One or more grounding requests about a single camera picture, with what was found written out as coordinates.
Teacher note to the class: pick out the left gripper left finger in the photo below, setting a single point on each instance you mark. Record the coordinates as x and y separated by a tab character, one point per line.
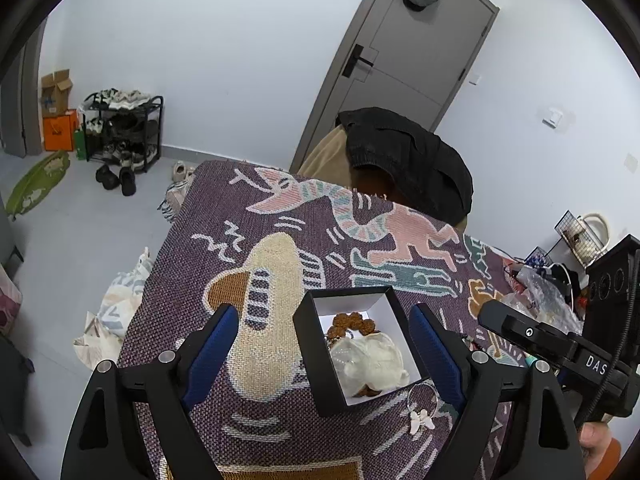
204	352

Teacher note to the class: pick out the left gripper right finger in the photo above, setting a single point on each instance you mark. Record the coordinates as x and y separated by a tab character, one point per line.
443	354

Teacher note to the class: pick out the black white-lined jewelry box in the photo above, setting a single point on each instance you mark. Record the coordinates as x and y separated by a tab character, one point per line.
312	321

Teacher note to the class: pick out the right hand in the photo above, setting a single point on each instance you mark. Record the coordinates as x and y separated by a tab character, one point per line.
594	438

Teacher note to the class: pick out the white pouch in box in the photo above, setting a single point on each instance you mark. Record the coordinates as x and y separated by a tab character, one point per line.
372	361

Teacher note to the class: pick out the clear plastic bag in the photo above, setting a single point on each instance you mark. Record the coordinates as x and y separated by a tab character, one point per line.
539	299

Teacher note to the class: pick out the patterned tote bag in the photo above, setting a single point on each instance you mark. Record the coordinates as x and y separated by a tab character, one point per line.
106	329

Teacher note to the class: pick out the purple patterned woven blanket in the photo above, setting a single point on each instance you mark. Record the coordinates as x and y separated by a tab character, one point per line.
264	240

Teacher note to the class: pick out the beige shoes on floor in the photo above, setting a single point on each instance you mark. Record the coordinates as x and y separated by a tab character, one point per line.
181	171

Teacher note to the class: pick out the black slippers pair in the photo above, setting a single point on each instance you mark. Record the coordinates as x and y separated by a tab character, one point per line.
125	180

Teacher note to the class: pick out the black jacket on chair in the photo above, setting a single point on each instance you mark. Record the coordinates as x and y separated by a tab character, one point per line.
392	155

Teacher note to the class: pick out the beige chair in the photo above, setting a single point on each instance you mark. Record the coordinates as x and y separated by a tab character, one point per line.
328	162

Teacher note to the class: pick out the green leaf-shaped rug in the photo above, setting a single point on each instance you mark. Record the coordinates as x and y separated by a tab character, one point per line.
36	185

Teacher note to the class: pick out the black shoe rack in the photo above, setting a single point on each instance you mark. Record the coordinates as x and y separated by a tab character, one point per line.
118	126

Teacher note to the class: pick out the orange box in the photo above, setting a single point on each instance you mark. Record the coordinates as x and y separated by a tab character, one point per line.
58	132

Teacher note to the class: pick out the grey door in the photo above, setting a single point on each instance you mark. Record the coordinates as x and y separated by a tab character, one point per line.
412	63

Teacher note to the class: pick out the cardboard box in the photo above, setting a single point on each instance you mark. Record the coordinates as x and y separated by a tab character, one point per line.
55	91

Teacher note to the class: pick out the silver ring butterfly charm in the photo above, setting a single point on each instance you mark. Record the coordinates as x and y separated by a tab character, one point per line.
420	418

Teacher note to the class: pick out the black wire wall basket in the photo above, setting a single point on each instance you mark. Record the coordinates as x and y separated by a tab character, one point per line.
587	236

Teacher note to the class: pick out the white light switch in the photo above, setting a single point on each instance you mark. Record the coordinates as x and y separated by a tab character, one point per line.
553	117

